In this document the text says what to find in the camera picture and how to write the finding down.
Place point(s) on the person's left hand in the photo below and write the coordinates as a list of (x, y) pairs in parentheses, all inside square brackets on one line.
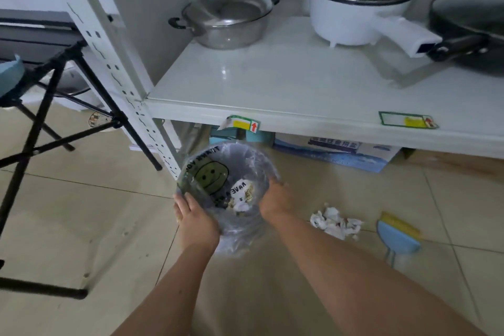
[(199, 229)]

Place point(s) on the person's right hand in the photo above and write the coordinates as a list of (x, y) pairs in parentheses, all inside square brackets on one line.
[(277, 204)]

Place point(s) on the trash bin with plastic liner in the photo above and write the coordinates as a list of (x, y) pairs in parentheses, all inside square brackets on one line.
[(204, 178)]

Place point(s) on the pile of paper scraps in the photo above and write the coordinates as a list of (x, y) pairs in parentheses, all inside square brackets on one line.
[(334, 225)]

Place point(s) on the blue brush yellow bristles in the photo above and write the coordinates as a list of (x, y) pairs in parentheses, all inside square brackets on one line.
[(397, 237)]

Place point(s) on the blue plastic dustpan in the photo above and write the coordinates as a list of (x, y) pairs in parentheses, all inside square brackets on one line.
[(10, 80)]

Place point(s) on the person's left forearm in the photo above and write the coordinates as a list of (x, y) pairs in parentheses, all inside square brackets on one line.
[(169, 296)]

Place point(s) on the person's right forearm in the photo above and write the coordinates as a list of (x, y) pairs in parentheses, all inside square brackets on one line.
[(354, 284)]

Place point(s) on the teal cardboard box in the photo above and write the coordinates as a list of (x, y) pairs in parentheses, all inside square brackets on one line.
[(260, 139), (226, 138)]

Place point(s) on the blue white cardboard box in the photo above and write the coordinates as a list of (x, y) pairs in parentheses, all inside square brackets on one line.
[(334, 152)]

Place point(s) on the peeling green yellow shelf label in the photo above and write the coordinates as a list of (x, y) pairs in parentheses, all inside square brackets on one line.
[(242, 124)]

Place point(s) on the white metal shelf rack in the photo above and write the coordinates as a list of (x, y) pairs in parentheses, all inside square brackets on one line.
[(295, 80)]

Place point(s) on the flat green yellow shelf label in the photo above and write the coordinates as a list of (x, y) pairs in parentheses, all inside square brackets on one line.
[(393, 119)]

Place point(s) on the stainless steel pot with lid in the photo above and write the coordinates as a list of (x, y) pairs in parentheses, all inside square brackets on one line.
[(228, 20)]

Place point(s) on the white electric pot glass lid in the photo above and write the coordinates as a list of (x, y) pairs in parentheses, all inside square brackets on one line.
[(342, 20)]

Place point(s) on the black slatted folding table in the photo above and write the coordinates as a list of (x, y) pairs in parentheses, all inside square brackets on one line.
[(35, 40)]

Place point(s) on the black frying pan with lid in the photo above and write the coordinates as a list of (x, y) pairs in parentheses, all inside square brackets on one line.
[(464, 17)]

